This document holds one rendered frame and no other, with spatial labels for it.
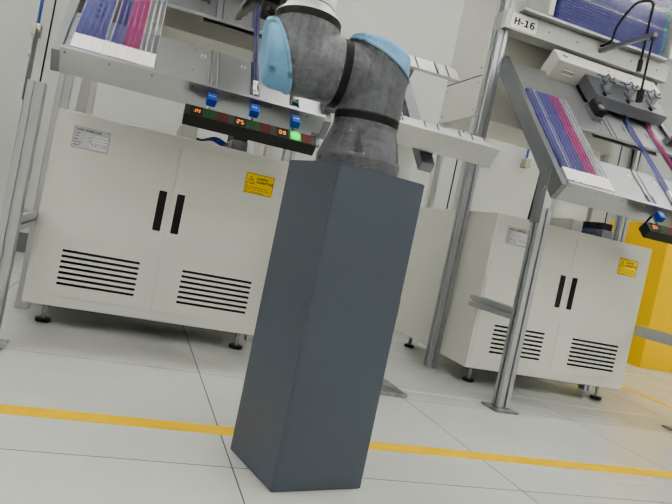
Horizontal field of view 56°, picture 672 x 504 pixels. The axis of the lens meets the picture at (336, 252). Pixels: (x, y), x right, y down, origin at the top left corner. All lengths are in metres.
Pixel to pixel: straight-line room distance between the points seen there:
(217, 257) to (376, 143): 1.00
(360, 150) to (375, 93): 0.10
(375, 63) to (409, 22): 2.96
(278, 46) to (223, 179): 0.96
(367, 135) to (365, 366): 0.40
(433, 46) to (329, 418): 3.25
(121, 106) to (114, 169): 1.69
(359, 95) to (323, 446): 0.60
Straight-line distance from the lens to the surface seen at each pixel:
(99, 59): 1.68
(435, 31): 4.14
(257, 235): 2.01
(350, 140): 1.10
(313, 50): 1.10
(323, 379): 1.08
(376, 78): 1.12
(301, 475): 1.13
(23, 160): 1.69
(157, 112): 3.65
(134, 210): 1.97
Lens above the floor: 0.44
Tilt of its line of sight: 2 degrees down
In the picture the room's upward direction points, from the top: 12 degrees clockwise
